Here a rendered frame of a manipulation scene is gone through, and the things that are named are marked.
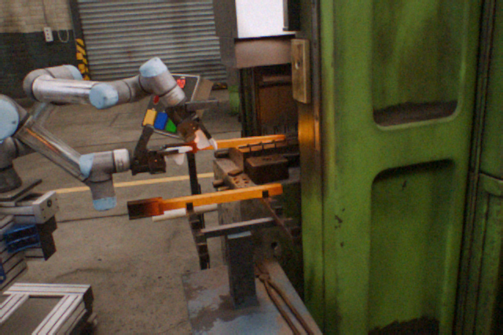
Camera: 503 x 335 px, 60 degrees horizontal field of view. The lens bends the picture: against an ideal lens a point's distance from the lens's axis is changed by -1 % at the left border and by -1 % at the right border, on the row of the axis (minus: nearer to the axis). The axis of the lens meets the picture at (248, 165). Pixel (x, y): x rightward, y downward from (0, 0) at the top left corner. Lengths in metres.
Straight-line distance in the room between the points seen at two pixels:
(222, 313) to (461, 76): 0.90
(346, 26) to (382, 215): 0.57
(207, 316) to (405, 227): 0.65
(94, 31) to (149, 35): 1.08
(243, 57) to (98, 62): 8.32
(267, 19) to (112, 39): 8.28
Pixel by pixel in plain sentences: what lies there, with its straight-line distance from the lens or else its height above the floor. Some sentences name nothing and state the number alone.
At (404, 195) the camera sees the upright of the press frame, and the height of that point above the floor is 0.89.
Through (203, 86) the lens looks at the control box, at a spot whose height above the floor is 1.15.
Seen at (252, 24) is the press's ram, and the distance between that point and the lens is 1.40.
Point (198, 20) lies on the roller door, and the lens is 9.48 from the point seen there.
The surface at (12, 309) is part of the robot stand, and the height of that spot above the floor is 0.23.
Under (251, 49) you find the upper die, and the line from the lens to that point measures 1.45.
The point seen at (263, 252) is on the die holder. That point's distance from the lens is 1.49.
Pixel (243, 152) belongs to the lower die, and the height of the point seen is 0.99.
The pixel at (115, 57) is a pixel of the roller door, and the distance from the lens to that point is 9.60.
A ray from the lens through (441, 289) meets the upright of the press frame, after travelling 1.60.
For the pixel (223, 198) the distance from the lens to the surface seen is 1.22.
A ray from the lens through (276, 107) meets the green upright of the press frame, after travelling 1.79.
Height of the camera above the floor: 1.42
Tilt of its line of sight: 19 degrees down
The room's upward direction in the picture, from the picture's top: 4 degrees counter-clockwise
